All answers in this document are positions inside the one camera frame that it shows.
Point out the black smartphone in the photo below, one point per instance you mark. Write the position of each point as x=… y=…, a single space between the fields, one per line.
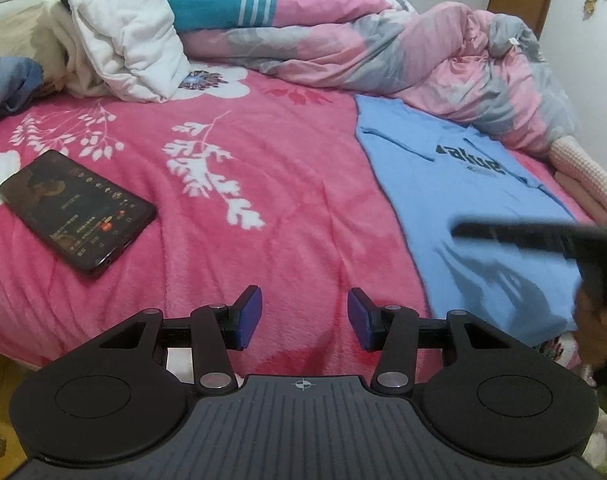
x=85 y=218

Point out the blue denim jeans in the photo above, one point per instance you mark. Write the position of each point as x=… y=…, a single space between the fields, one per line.
x=20 y=79

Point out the pink floral fleece blanket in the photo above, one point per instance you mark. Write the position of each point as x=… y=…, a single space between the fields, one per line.
x=256 y=181

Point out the pink grey floral duvet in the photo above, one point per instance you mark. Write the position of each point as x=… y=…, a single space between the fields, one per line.
x=472 y=67

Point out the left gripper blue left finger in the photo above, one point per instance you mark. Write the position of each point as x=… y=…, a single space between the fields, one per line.
x=218 y=329

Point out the cream pink knitted folded cloth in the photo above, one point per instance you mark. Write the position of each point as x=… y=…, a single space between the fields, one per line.
x=569 y=158

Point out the operator right hand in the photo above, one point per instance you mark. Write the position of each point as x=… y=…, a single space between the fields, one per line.
x=591 y=334

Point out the light blue t-shirt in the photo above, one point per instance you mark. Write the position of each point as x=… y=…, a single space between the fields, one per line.
x=435 y=174

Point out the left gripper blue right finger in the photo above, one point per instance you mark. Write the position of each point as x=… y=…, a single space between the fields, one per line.
x=392 y=331

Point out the beige cream blanket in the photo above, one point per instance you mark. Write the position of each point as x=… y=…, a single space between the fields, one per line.
x=46 y=34

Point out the beige folded cloth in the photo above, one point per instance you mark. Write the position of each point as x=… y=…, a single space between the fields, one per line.
x=583 y=198

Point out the white quilted pillow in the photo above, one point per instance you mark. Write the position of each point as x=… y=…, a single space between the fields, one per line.
x=132 y=46

